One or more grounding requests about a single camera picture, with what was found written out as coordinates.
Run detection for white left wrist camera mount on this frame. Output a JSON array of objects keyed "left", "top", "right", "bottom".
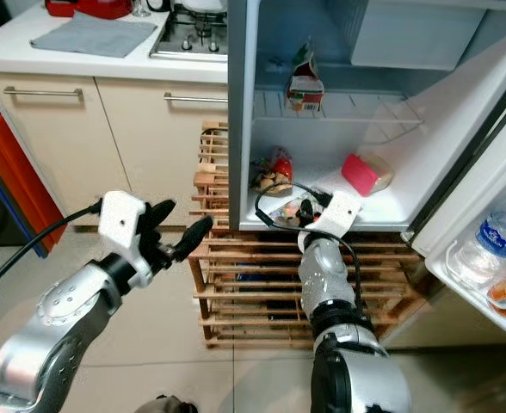
[{"left": 98, "top": 189, "right": 151, "bottom": 289}]

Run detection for white saucepan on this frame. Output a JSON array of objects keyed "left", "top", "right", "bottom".
[{"left": 174, "top": 0, "right": 232, "bottom": 14}]

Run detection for white wire fridge shelf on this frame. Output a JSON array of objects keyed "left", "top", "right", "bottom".
[{"left": 253, "top": 86, "right": 430, "bottom": 147}]

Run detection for red kitchen appliance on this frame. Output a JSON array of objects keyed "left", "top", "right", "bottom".
[{"left": 45, "top": 0, "right": 133, "bottom": 20}]

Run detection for steel gas stove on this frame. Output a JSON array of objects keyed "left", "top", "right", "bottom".
[{"left": 150, "top": 4, "right": 241, "bottom": 63}]

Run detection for grey dish mat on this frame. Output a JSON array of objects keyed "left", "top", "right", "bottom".
[{"left": 29, "top": 19, "right": 159, "bottom": 59}]

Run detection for pink wrapped food block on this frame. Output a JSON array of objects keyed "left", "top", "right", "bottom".
[{"left": 341, "top": 153, "right": 396, "bottom": 197}]

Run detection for small stainless steel fridge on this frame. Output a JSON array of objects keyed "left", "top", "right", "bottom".
[{"left": 227, "top": 0, "right": 506, "bottom": 349}]

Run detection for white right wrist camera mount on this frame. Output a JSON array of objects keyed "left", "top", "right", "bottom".
[{"left": 298, "top": 189, "right": 366, "bottom": 252}]

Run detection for wooden wine rack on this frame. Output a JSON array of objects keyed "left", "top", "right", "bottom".
[{"left": 188, "top": 120, "right": 430, "bottom": 349}]

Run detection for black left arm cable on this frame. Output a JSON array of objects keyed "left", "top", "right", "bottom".
[{"left": 0, "top": 200, "right": 103, "bottom": 259}]

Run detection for steel cabinet handle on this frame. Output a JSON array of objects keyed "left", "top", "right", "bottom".
[
  {"left": 163, "top": 92, "right": 232, "bottom": 106},
  {"left": 2, "top": 86, "right": 86, "bottom": 100}
]

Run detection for red flat board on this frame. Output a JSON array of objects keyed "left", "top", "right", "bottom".
[{"left": 0, "top": 114, "right": 69, "bottom": 250}]

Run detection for clear packet of colourful food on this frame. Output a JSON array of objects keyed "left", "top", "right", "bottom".
[{"left": 266, "top": 196, "right": 318, "bottom": 229}]

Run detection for beige kitchen cabinet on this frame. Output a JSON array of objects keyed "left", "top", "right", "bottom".
[{"left": 0, "top": 7, "right": 241, "bottom": 229}]

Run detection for red bag of brown food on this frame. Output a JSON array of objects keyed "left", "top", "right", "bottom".
[{"left": 253, "top": 146, "right": 295, "bottom": 197}]

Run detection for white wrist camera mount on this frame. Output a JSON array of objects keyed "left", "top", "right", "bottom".
[
  {"left": 98, "top": 189, "right": 151, "bottom": 289},
  {"left": 298, "top": 189, "right": 366, "bottom": 252}
]

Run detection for clear plastic water bottle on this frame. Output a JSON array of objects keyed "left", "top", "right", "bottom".
[{"left": 455, "top": 211, "right": 506, "bottom": 285}]

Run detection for red green food packet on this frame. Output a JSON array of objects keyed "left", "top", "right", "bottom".
[{"left": 285, "top": 39, "right": 327, "bottom": 113}]

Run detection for blue package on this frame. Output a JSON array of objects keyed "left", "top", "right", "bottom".
[{"left": 223, "top": 272, "right": 297, "bottom": 287}]

